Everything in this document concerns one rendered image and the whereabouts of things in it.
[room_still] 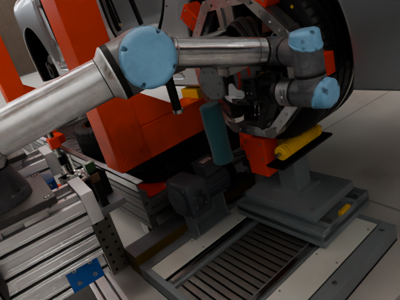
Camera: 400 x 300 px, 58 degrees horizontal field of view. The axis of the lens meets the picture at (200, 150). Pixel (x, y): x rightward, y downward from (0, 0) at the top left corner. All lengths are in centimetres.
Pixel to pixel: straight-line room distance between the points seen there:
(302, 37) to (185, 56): 27
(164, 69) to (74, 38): 86
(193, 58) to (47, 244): 57
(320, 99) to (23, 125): 64
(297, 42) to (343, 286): 92
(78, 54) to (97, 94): 82
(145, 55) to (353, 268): 114
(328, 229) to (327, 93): 80
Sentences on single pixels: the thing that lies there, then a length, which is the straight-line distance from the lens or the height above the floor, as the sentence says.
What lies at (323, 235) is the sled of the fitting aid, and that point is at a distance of 157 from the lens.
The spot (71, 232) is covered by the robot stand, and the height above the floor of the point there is 69.
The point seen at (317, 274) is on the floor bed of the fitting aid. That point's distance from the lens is 152.
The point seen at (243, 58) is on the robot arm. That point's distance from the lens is 95.
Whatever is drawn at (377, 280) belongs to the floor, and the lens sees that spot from 161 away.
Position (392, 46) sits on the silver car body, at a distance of 117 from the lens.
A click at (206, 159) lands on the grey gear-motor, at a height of 43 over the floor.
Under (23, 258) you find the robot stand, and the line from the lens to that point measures 98.
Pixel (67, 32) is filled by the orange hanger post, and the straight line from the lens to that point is 154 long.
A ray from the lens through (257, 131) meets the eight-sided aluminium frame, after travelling 146.
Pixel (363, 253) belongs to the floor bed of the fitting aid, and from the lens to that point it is 160.
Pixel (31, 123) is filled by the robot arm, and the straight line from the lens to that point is 74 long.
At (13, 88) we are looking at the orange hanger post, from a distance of 344.
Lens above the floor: 113
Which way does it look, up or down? 22 degrees down
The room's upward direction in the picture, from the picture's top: 16 degrees counter-clockwise
